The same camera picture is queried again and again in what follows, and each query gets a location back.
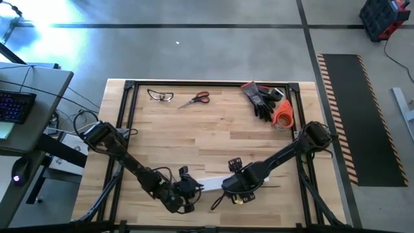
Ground black desk cable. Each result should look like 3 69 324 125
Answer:
0 79 100 115

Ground black desk support beam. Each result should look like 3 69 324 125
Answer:
34 132 89 169

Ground clear safety glasses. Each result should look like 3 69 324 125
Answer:
146 88 175 103

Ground red handled scissors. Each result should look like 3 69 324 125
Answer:
177 91 211 109

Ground packing tape roll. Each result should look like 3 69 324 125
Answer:
274 113 294 131

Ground black work glove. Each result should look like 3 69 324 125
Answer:
255 85 278 123

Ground small black white box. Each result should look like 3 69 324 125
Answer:
270 87 285 102

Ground red black toolbox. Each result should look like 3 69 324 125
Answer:
358 0 411 43

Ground black hazard striped floor mat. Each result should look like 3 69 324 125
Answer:
316 53 409 188

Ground grey glove red cuff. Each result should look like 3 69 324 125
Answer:
240 80 271 118

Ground black backlit keyboard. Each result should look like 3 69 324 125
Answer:
0 90 38 125

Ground black floor cable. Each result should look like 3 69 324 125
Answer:
383 37 414 84

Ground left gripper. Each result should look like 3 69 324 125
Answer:
171 177 204 203

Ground black aluminium table frame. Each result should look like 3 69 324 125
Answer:
72 79 349 233

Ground green notepad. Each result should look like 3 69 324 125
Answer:
0 121 16 140

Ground black computer mouse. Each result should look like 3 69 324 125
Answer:
10 156 32 188

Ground orange tape dispenser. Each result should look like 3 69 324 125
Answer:
270 99 295 128

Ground white duct cover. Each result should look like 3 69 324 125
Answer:
196 175 270 192

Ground grey side desk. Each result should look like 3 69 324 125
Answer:
0 62 74 229

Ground grey metal bar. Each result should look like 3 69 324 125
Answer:
391 86 414 143

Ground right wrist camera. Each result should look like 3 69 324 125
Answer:
228 157 244 172

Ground white cardboard box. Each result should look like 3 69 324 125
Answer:
48 133 92 177

